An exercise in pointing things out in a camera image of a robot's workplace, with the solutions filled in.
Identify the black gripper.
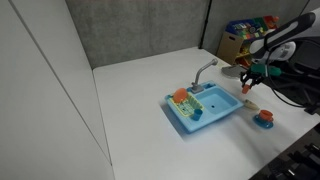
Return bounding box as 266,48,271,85
240,68,264,88

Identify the small orange cup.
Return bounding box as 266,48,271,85
241,84,252,95

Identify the small blue cup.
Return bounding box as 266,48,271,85
192,108,204,122

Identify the blue toy sink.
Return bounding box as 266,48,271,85
164,79,245,134

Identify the blue saucer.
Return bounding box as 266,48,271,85
252,114,275,130

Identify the grey toy faucet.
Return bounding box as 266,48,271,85
190,58,219,94

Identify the shelf with colourful toys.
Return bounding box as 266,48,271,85
216,14,280,69

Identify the black office chair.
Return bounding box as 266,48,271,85
276,33,320,116

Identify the yellow toy dish rack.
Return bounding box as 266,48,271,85
172,92,205,118

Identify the black pole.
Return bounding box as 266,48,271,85
198,0,214,50

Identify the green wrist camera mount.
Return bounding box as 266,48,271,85
250,63,283,78

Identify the orange mug with handle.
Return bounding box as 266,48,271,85
258,109,275,123

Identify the black cable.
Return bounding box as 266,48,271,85
266,64,320,109

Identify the black equipment frame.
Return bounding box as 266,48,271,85
248,123,320,180

